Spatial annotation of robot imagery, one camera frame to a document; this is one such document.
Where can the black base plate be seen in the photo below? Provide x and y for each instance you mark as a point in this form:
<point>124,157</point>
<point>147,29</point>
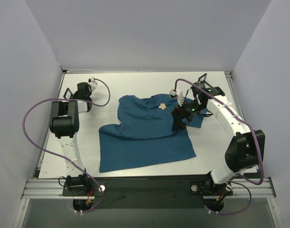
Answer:
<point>147,192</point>

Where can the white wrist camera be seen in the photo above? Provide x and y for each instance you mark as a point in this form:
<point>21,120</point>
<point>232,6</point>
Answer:
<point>178,95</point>
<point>92,83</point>

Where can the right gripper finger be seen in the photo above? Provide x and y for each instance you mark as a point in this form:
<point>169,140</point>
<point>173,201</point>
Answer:
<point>181,125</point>
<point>176,125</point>

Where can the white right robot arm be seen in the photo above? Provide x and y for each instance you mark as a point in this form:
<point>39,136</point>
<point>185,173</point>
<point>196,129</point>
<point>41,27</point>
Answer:
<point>246,147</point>

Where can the left black display box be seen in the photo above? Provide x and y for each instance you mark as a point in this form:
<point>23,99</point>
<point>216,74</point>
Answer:
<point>68,94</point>

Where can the aluminium frame rail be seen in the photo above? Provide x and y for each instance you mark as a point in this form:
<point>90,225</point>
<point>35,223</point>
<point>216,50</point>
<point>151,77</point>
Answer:
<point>42,189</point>

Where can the right black display box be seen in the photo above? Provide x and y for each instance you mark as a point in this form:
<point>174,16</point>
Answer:
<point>202,80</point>

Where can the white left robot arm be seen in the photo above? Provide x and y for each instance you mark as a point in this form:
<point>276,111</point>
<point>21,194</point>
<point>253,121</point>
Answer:
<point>64,124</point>

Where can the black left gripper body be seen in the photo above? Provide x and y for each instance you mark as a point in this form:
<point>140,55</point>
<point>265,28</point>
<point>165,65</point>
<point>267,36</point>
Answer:
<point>76,94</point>

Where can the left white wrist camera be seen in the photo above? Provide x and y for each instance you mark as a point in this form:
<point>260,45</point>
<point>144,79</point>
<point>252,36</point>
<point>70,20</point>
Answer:
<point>92,83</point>

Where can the blue t-shirt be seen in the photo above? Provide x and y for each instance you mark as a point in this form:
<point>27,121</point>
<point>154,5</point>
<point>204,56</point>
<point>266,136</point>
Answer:
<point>144,136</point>

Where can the black display box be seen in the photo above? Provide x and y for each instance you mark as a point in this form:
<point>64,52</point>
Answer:
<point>68,94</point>
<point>202,80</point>

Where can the gold leaf brooch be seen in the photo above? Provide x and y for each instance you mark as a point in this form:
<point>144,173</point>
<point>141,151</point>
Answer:
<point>162,106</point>

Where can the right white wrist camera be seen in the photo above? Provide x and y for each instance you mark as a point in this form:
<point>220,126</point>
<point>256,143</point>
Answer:
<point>178,95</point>

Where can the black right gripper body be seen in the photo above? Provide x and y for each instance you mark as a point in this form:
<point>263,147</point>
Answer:
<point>179,115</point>

